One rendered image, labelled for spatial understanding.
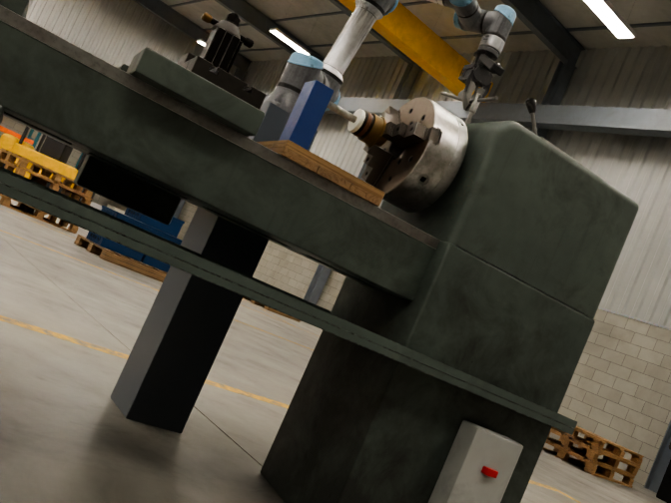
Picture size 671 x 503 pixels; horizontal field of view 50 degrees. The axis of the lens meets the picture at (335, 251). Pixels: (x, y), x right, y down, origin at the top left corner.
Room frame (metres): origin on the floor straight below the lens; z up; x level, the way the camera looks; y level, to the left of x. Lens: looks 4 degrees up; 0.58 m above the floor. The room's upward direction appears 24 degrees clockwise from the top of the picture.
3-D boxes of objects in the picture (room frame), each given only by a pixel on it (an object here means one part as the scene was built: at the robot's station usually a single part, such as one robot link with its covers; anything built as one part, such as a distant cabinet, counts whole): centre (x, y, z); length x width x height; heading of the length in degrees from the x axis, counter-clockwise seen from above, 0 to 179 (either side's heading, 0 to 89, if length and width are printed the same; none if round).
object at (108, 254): (8.92, 2.24, 0.39); 1.20 x 0.80 x 0.79; 135
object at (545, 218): (2.26, -0.44, 1.06); 0.59 x 0.48 x 0.39; 116
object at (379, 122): (2.00, 0.05, 1.08); 0.09 x 0.09 x 0.09; 26
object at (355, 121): (1.95, 0.15, 1.08); 0.13 x 0.07 x 0.07; 116
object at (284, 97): (2.42, 0.36, 1.15); 0.15 x 0.15 x 0.10
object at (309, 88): (1.91, 0.22, 1.00); 0.08 x 0.06 x 0.23; 26
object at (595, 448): (9.20, -3.98, 0.22); 1.25 x 0.86 x 0.44; 130
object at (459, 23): (2.30, -0.09, 1.64); 0.11 x 0.11 x 0.08; 61
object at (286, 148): (1.94, 0.16, 0.89); 0.36 x 0.30 x 0.04; 26
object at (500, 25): (2.27, -0.19, 1.64); 0.09 x 0.08 x 0.11; 61
